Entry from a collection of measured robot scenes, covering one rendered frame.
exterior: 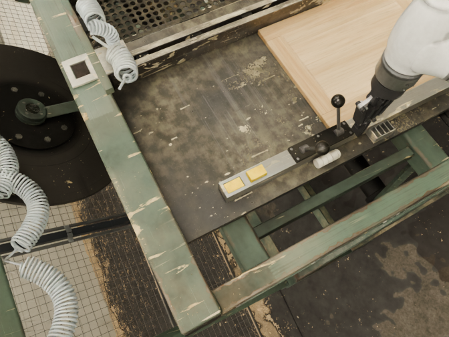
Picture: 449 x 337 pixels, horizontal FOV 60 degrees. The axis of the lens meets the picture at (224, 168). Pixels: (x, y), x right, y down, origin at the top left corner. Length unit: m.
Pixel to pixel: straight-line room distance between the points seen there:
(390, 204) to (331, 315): 2.04
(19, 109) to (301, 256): 1.15
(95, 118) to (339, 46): 0.82
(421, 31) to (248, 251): 0.67
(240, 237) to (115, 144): 0.42
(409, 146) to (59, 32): 1.14
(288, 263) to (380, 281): 1.84
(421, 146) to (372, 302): 1.70
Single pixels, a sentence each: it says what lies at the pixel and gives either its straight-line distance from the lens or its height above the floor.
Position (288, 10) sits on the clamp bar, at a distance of 1.43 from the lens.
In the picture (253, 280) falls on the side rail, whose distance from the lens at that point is 0.99.
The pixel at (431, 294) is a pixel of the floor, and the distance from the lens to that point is 2.72.
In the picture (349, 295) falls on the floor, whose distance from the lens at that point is 2.96.
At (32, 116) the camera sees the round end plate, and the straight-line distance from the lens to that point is 1.64.
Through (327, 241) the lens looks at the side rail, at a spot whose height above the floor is 1.55.
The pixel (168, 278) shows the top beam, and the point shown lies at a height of 1.90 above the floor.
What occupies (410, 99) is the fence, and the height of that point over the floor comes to 1.15.
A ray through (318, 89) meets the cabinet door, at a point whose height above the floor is 1.31.
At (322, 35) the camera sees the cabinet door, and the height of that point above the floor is 1.20.
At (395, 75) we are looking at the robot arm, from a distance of 0.86.
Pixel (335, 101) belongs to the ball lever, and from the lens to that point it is 1.10.
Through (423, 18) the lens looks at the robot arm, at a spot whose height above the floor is 1.70.
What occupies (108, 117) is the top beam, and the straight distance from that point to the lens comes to 1.12.
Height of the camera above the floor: 2.41
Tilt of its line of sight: 45 degrees down
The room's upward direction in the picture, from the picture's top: 99 degrees counter-clockwise
